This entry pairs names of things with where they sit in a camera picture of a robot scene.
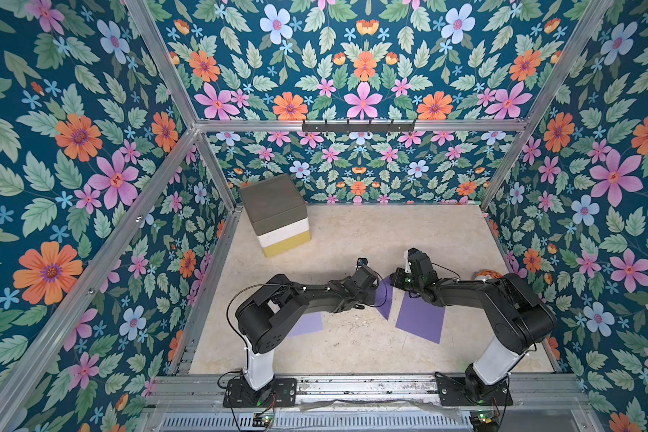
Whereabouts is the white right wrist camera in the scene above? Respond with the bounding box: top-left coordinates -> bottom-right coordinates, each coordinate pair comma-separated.
404,250 -> 413,278

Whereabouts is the purple square paper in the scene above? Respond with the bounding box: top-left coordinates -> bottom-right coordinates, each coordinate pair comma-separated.
396,303 -> 446,344
374,277 -> 393,320

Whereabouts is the left pale purple paper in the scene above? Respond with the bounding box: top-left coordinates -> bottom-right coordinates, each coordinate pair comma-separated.
288,312 -> 323,338

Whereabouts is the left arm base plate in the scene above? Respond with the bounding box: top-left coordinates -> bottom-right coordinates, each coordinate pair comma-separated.
222,377 -> 298,409

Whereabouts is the black hook rail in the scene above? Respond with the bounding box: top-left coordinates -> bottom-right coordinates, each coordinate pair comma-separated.
301,120 -> 416,134

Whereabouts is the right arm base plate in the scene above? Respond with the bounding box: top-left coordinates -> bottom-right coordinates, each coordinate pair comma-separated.
434,372 -> 513,407

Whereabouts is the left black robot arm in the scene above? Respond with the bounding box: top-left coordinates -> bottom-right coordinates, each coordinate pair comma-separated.
231,258 -> 382,392

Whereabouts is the grey white yellow block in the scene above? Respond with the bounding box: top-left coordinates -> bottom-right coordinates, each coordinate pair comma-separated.
239,175 -> 311,257

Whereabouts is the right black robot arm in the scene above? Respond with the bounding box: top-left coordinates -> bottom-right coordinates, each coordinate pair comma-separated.
390,248 -> 556,401

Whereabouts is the orange white plush toy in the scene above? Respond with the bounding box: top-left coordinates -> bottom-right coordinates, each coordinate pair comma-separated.
473,270 -> 503,281

